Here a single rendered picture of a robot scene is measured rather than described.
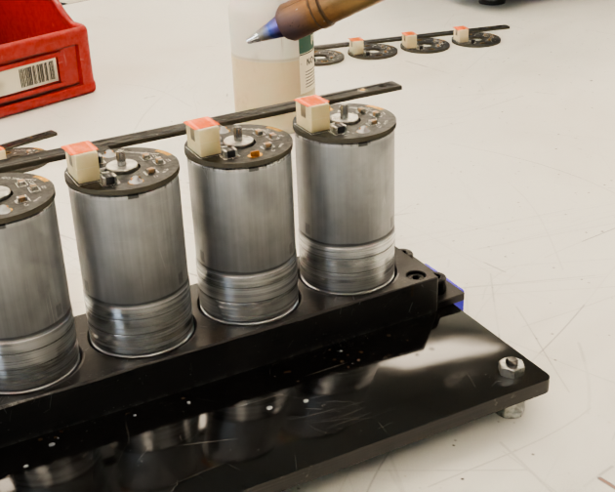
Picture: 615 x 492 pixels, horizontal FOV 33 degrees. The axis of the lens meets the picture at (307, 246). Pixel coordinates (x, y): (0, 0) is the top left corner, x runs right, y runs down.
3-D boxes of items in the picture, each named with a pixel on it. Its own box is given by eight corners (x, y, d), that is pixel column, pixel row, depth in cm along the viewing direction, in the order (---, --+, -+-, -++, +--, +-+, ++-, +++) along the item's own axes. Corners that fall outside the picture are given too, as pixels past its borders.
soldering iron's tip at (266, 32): (249, 55, 22) (289, 37, 21) (238, 33, 22) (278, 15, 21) (257, 49, 22) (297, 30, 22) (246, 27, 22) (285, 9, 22)
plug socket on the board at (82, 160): (112, 178, 22) (109, 148, 22) (74, 185, 22) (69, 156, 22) (102, 165, 23) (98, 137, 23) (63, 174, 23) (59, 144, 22)
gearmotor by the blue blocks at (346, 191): (412, 308, 27) (415, 121, 24) (329, 335, 26) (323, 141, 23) (364, 270, 29) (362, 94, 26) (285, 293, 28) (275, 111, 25)
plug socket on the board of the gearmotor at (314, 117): (340, 128, 25) (339, 101, 24) (307, 135, 24) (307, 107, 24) (323, 118, 25) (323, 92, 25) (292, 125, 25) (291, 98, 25)
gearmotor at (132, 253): (213, 371, 24) (194, 170, 22) (113, 401, 23) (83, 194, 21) (175, 325, 26) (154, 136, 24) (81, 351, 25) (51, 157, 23)
